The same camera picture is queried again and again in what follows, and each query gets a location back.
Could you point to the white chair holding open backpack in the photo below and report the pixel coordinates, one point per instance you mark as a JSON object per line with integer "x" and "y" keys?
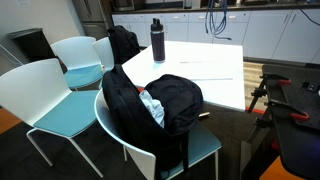
{"x": 200, "y": 143}

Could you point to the black closed backpack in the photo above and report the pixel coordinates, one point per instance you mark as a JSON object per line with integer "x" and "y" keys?
{"x": 123, "y": 43}

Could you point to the dark maroon water bottle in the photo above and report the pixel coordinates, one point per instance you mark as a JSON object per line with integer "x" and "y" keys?
{"x": 157, "y": 43}

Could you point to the black open backpack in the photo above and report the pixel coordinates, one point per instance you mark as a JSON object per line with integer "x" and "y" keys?
{"x": 180, "y": 96}

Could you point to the black trash bin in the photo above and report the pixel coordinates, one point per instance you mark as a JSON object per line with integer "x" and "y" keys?
{"x": 31, "y": 43}

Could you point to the white chair teal seat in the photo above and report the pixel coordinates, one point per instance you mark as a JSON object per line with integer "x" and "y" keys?
{"x": 75, "y": 53}
{"x": 33, "y": 90}
{"x": 103, "y": 53}

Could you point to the light patterned cloth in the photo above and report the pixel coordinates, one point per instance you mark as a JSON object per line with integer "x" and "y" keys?
{"x": 154, "y": 108}

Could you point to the stainless steel fridge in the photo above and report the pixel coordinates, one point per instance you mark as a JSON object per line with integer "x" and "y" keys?
{"x": 91, "y": 16}

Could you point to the black breadboard robot platform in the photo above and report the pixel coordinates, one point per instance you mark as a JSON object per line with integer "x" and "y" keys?
{"x": 296, "y": 140}

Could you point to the black power switch box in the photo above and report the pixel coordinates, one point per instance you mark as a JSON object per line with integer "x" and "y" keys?
{"x": 311, "y": 85}

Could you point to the white lower cabinets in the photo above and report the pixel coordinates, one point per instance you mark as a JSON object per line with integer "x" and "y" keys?
{"x": 266, "y": 33}

